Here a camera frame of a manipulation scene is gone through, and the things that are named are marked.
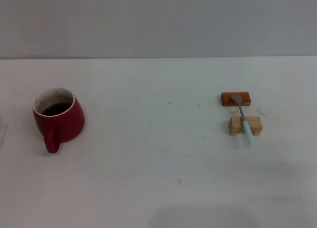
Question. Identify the orange wooden block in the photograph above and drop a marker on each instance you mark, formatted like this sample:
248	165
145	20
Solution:
244	97

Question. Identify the light wooden spoon rest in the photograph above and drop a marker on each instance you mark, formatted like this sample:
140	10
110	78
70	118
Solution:
236	125

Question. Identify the red ceramic coffee cup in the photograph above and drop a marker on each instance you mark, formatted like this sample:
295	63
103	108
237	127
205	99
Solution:
67	125

